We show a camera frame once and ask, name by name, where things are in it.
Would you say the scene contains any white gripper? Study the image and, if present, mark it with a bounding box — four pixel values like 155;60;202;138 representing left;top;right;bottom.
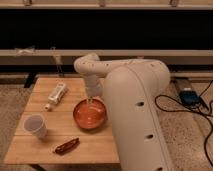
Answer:
85;79;102;104

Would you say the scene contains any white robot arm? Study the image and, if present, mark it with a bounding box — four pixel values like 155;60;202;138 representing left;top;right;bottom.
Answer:
74;53;175;171

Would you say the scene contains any orange bowl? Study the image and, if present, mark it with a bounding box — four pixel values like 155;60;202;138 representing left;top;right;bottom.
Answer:
73;99;107;130

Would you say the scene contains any white tube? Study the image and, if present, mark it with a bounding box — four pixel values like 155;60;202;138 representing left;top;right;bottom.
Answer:
45;82;67;111

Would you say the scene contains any brown snack wrapper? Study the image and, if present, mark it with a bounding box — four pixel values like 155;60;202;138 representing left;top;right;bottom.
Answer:
54;138;80;155

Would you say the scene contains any wooden table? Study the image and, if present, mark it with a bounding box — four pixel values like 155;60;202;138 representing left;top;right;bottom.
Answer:
4;78;121;171

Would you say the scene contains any white plastic cup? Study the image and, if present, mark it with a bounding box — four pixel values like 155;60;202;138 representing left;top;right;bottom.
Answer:
23;115;47;139

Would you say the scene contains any blue device on floor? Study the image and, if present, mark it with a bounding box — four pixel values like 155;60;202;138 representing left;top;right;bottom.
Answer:
179;89;200;107

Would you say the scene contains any black cable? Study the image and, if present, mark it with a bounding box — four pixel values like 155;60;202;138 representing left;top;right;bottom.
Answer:
154;79;213;168

